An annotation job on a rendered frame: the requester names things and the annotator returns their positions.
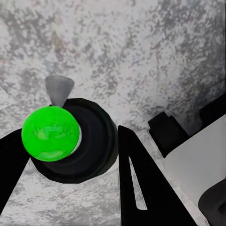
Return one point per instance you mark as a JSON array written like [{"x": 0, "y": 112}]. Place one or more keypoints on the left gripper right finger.
[{"x": 164, "y": 208}]

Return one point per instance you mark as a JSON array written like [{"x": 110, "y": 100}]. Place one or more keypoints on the insectifuge atomizer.
[{"x": 72, "y": 140}]

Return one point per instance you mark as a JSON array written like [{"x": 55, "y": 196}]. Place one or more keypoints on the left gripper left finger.
[{"x": 13, "y": 159}]

